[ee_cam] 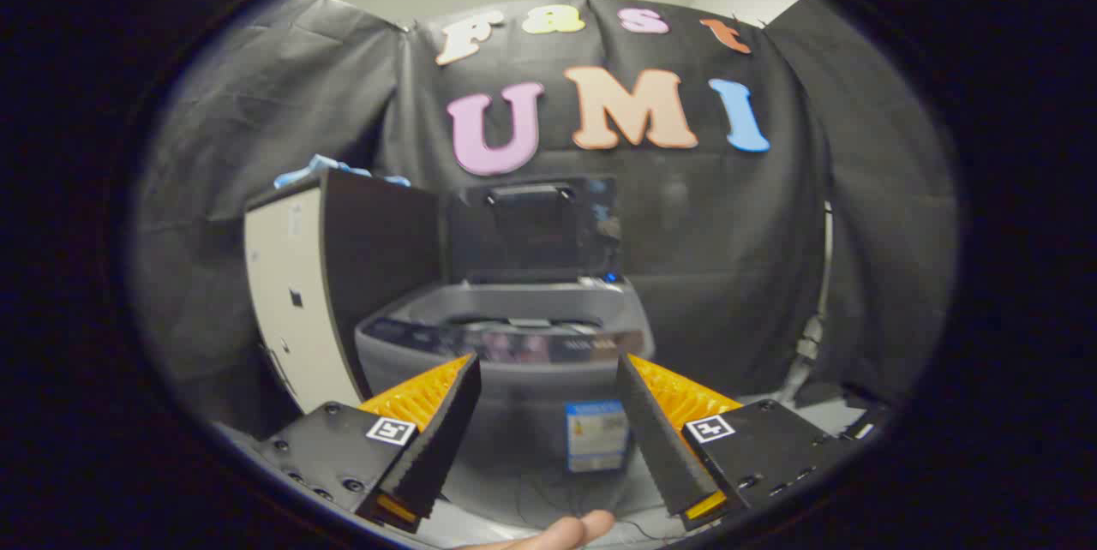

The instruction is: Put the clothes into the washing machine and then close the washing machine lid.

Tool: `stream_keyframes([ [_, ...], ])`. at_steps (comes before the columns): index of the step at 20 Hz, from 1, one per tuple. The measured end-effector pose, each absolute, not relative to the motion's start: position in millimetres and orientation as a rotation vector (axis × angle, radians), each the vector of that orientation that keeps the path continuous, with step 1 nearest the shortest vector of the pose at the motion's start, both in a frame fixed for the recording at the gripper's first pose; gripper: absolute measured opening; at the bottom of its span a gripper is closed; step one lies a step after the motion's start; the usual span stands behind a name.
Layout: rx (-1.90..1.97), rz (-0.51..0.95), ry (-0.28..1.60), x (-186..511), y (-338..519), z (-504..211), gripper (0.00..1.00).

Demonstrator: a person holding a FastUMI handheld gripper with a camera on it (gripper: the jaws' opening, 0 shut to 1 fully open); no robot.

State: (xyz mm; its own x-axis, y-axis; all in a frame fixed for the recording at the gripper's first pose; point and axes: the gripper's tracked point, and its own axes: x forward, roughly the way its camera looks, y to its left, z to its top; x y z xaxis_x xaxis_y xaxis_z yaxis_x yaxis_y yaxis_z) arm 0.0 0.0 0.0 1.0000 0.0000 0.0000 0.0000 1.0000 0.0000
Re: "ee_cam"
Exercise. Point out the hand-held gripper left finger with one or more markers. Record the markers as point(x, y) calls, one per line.
point(441, 439)

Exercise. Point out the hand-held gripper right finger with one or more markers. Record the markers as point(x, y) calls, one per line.
point(656, 439)

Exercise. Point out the grey washing machine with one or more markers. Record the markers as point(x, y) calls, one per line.
point(523, 383)

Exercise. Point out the light blue shirt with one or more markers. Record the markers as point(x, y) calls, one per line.
point(321, 166)

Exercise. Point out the white and dark cabinet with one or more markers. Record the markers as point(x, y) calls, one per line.
point(287, 319)

